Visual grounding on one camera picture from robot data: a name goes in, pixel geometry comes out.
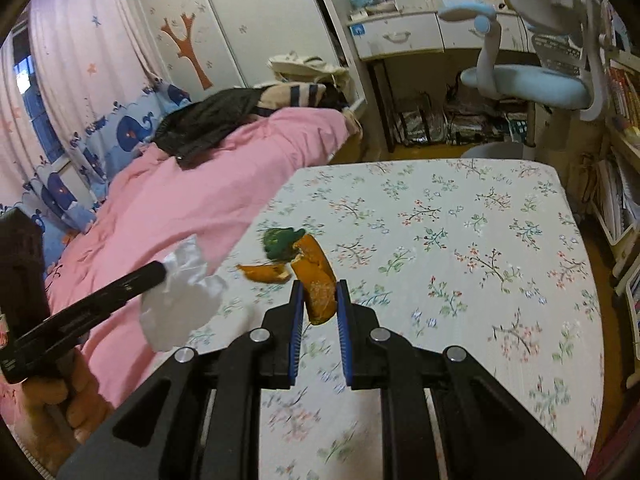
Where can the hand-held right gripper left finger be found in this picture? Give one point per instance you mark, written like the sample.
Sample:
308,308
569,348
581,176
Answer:
297,330

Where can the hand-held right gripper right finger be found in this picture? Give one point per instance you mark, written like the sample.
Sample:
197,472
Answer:
344,330

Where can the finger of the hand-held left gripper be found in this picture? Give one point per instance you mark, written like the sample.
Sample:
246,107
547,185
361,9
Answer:
125,285

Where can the orange crinkled wrapper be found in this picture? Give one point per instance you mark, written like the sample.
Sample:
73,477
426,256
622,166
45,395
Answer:
317,285

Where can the white plastic bag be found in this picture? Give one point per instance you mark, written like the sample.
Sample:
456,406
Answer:
180,305

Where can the orange wrapper scrap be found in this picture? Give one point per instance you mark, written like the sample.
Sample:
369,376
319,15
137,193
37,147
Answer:
265,274

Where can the green crinkled wrapper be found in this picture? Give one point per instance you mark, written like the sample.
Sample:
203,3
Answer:
280,242

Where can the person's left hand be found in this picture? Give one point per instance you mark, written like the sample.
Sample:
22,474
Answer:
75,400

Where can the pink blanket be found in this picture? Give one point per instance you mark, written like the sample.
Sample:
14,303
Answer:
200,185

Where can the floral bed sheet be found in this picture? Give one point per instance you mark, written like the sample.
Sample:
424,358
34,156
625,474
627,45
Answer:
450,260

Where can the whale print curtain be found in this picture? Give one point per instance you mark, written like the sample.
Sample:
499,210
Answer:
125,130

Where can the black jacket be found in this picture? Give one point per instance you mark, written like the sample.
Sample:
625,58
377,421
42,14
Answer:
200,120

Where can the silver bags under desk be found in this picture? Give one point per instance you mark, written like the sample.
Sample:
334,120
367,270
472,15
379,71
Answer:
425,125

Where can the striped beige cloth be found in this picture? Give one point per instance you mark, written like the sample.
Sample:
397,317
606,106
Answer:
295,95

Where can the beige canvas bag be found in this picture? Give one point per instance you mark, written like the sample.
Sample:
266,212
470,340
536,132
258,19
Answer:
305,67

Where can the white wardrobe with tree decal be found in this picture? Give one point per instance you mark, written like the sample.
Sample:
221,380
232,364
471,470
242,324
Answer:
240,10

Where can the white desk with hutch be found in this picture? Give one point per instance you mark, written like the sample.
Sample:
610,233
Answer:
400,35

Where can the light blue desk chair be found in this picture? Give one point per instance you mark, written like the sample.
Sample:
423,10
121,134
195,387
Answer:
530,85

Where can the white bookshelf with books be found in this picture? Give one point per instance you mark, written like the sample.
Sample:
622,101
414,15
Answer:
620,135

